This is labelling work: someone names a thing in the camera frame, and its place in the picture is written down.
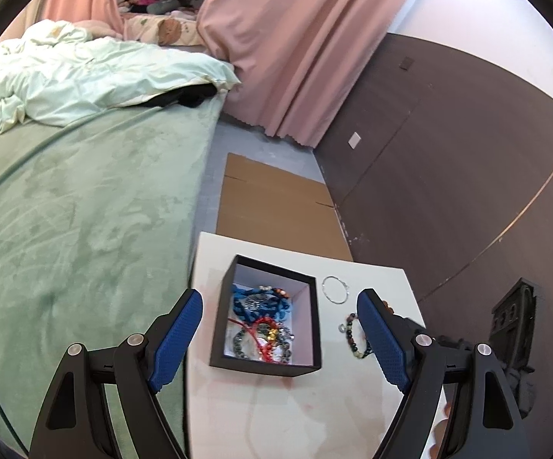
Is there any pale green duvet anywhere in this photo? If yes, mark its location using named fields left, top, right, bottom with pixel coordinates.
left=0, top=20, right=242, bottom=150

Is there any black jewelry box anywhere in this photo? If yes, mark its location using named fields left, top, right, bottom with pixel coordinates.
left=209, top=254, right=322, bottom=378

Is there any thin silver bangle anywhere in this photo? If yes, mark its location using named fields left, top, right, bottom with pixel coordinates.
left=321, top=275, right=352, bottom=305

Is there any red cord bracelet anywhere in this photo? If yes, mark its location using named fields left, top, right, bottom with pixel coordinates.
left=228, top=316, right=278, bottom=362

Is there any black garment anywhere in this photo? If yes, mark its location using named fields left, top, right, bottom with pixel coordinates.
left=140, top=83, right=218, bottom=110

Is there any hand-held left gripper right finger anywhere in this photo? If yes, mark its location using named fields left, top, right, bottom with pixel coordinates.
left=357, top=288, right=530, bottom=459

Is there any grey bead bracelet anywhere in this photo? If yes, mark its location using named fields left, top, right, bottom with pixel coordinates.
left=240, top=296, right=281, bottom=315

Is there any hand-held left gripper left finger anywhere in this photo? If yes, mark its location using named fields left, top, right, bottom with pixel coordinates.
left=28, top=288, right=204, bottom=459

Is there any blue braided cord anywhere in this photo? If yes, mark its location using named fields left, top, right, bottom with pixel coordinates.
left=232, top=284, right=296, bottom=326

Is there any flattened cardboard sheet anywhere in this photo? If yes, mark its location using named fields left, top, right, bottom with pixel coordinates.
left=216, top=153, right=354, bottom=262

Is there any dark green bead bracelet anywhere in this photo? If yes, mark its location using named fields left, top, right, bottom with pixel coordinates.
left=338, top=312, right=374, bottom=359

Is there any bed with green sheet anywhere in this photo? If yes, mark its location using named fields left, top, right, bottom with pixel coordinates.
left=0, top=19, right=241, bottom=446

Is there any bear print pillow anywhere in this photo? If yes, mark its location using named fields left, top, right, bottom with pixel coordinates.
left=123, top=13, right=206, bottom=49

